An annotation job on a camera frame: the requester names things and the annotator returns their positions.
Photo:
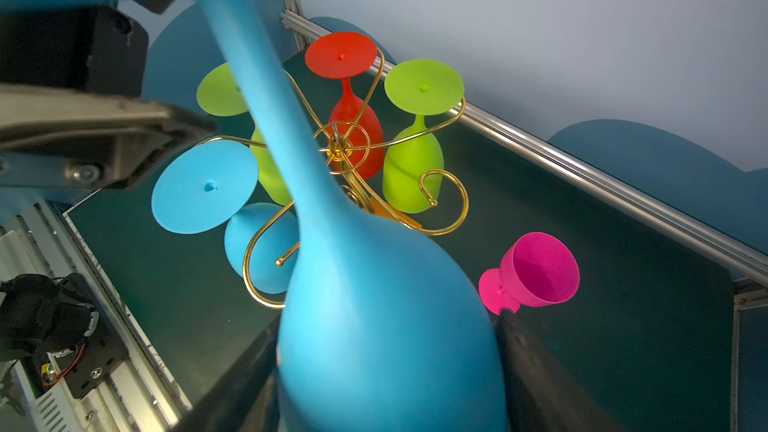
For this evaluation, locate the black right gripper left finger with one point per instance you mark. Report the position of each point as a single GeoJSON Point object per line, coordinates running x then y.
{"type": "Point", "coordinates": [227, 405]}

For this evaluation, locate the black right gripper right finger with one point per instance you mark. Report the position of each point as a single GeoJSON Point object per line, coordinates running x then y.
{"type": "Point", "coordinates": [540, 393]}

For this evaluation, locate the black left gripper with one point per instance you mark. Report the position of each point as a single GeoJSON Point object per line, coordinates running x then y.
{"type": "Point", "coordinates": [67, 139]}

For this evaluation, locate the pink wine glass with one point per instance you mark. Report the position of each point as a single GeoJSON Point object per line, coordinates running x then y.
{"type": "Point", "coordinates": [537, 271]}

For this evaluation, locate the blue wine glass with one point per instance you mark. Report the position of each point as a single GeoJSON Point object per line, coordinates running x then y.
{"type": "Point", "coordinates": [382, 330]}
{"type": "Point", "coordinates": [210, 185]}

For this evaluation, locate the front green wine glass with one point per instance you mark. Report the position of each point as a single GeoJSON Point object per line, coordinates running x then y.
{"type": "Point", "coordinates": [219, 95]}

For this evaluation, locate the green wine glass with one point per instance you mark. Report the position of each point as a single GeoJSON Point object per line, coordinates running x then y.
{"type": "Point", "coordinates": [219, 95]}
{"type": "Point", "coordinates": [422, 88]}

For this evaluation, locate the orange wooden rack base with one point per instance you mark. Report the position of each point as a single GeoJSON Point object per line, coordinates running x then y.
{"type": "Point", "coordinates": [397, 216]}

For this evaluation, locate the red wine glass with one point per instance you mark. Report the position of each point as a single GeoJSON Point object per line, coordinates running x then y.
{"type": "Point", "coordinates": [341, 56]}

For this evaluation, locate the back green wine glass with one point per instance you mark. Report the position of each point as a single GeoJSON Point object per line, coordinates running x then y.
{"type": "Point", "coordinates": [422, 88]}

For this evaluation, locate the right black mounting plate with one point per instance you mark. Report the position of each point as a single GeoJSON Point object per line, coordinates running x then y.
{"type": "Point", "coordinates": [59, 332]}

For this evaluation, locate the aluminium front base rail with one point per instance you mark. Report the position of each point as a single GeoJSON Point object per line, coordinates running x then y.
{"type": "Point", "coordinates": [141, 394]}

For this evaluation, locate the right aluminium corner post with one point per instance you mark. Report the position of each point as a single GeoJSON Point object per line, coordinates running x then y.
{"type": "Point", "coordinates": [748, 396]}

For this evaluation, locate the gold wire glass rack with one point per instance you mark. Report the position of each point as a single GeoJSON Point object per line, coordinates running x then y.
{"type": "Point", "coordinates": [346, 159]}

